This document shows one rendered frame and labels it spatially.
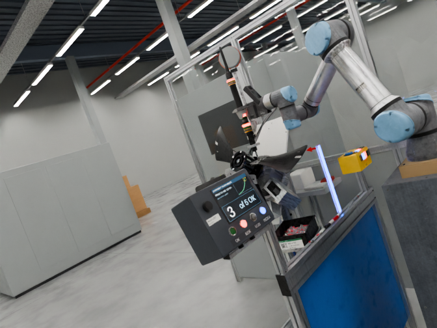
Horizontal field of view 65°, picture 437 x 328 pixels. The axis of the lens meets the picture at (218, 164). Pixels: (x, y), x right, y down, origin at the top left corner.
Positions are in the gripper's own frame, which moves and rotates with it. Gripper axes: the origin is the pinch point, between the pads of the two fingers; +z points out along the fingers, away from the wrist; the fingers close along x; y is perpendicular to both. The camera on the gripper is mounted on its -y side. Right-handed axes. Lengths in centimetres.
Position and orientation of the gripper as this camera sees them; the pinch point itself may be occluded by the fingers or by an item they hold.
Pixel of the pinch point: (237, 109)
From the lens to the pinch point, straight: 181.6
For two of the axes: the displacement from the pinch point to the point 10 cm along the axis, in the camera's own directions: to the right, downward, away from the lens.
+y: 3.3, 9.4, 0.9
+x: 6.7, -3.0, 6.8
